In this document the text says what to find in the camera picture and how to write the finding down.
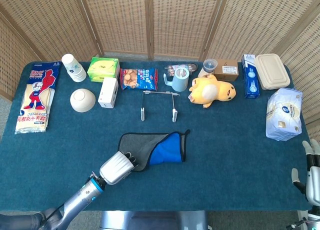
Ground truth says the blue table cloth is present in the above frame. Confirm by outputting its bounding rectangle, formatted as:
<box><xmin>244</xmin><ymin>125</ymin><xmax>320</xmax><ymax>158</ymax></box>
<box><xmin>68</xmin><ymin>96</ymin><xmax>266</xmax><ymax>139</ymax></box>
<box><xmin>0</xmin><ymin>61</ymin><xmax>317</xmax><ymax>212</ymax></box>

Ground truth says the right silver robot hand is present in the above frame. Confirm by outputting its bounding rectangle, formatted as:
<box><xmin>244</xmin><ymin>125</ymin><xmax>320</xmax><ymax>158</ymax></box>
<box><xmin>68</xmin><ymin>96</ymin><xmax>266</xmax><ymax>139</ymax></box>
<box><xmin>291</xmin><ymin>138</ymin><xmax>320</xmax><ymax>207</ymax></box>

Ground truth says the stack of paper cups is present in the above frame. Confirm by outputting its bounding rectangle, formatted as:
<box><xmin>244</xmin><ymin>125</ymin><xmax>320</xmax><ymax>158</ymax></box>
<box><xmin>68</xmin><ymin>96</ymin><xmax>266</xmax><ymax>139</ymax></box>
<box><xmin>61</xmin><ymin>53</ymin><xmax>87</xmax><ymax>83</ymax></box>

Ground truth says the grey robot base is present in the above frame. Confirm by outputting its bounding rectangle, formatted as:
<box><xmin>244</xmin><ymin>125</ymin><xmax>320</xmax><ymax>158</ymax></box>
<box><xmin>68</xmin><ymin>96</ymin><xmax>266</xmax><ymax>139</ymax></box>
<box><xmin>99</xmin><ymin>210</ymin><xmax>210</xmax><ymax>230</ymax></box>

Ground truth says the white cardboard box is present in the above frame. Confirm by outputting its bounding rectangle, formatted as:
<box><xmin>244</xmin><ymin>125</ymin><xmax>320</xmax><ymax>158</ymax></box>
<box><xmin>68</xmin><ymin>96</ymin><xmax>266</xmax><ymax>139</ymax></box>
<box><xmin>97</xmin><ymin>77</ymin><xmax>119</xmax><ymax>109</ymax></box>

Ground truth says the upturned beige bowl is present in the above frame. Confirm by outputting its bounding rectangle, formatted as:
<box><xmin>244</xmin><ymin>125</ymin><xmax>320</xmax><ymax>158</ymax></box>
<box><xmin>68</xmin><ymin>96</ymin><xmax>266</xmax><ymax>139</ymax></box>
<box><xmin>69</xmin><ymin>88</ymin><xmax>97</xmax><ymax>113</ymax></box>

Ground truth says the rubber gloves package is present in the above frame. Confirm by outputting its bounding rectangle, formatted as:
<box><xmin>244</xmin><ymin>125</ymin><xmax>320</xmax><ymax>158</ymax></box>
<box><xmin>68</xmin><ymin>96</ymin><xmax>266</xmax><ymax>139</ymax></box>
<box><xmin>14</xmin><ymin>61</ymin><xmax>62</xmax><ymax>135</ymax></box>

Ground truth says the blue and white box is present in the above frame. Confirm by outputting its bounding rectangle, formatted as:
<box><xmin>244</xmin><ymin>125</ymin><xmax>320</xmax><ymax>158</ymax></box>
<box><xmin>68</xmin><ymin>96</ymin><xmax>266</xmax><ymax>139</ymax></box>
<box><xmin>241</xmin><ymin>54</ymin><xmax>261</xmax><ymax>99</ymax></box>

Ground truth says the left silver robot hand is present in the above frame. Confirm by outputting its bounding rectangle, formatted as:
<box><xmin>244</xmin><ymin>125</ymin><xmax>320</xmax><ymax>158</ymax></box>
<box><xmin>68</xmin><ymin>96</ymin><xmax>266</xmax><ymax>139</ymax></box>
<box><xmin>99</xmin><ymin>150</ymin><xmax>139</xmax><ymax>186</ymax></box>

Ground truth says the blue biscuit bag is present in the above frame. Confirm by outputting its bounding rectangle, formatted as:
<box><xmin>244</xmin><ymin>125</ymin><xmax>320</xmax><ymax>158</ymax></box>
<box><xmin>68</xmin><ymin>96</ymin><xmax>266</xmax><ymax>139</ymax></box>
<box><xmin>119</xmin><ymin>67</ymin><xmax>159</xmax><ymax>91</ymax></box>

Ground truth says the light blue mug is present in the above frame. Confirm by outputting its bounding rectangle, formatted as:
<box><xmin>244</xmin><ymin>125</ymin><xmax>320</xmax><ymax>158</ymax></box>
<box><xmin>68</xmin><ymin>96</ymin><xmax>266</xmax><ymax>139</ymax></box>
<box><xmin>163</xmin><ymin>67</ymin><xmax>190</xmax><ymax>93</ymax></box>

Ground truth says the woven folding screen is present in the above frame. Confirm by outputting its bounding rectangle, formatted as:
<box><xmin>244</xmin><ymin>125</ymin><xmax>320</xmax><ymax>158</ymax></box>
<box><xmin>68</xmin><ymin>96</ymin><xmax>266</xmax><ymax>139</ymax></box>
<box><xmin>0</xmin><ymin>0</ymin><xmax>320</xmax><ymax>143</ymax></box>

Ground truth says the brown cardboard box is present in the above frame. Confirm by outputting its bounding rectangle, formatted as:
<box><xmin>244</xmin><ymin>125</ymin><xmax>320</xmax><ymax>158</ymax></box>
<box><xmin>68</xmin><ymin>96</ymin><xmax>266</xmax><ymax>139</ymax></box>
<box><xmin>213</xmin><ymin>59</ymin><xmax>239</xmax><ymax>82</ymax></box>

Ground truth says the metal wire stand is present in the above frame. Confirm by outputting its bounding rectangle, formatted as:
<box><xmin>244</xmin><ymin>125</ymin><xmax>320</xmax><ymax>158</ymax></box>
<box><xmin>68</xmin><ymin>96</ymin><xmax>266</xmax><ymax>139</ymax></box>
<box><xmin>140</xmin><ymin>90</ymin><xmax>181</xmax><ymax>123</ymax></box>

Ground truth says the grey and blue cloth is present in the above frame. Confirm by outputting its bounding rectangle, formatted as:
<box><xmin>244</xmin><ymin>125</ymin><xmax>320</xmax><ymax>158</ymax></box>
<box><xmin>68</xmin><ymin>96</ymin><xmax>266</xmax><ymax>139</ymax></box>
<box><xmin>117</xmin><ymin>129</ymin><xmax>191</xmax><ymax>172</ymax></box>

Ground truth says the tissue paper pack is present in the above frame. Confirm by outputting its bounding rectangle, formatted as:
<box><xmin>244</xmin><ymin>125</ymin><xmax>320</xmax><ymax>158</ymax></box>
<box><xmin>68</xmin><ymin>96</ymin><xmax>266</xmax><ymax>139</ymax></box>
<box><xmin>265</xmin><ymin>87</ymin><xmax>304</xmax><ymax>142</ymax></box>

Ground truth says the jar with clear lid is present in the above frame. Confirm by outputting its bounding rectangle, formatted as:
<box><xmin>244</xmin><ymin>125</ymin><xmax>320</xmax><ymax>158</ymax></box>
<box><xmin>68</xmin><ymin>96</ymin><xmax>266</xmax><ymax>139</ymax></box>
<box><xmin>199</xmin><ymin>58</ymin><xmax>218</xmax><ymax>78</ymax></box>

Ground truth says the green tissue box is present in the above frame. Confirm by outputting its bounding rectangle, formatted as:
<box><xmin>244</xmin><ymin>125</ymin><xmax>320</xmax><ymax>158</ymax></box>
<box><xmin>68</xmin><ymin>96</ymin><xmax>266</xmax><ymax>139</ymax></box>
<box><xmin>86</xmin><ymin>56</ymin><xmax>120</xmax><ymax>83</ymax></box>

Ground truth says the beige lidded food container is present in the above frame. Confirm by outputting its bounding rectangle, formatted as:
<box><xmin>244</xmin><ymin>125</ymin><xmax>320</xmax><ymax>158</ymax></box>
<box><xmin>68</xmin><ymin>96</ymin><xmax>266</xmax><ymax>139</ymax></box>
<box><xmin>254</xmin><ymin>53</ymin><xmax>291</xmax><ymax>91</ymax></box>

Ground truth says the yellow plush toy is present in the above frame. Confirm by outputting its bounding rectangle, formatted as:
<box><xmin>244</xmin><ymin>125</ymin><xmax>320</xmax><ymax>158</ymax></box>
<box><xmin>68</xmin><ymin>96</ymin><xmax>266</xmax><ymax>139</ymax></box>
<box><xmin>188</xmin><ymin>74</ymin><xmax>237</xmax><ymax>109</ymax></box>

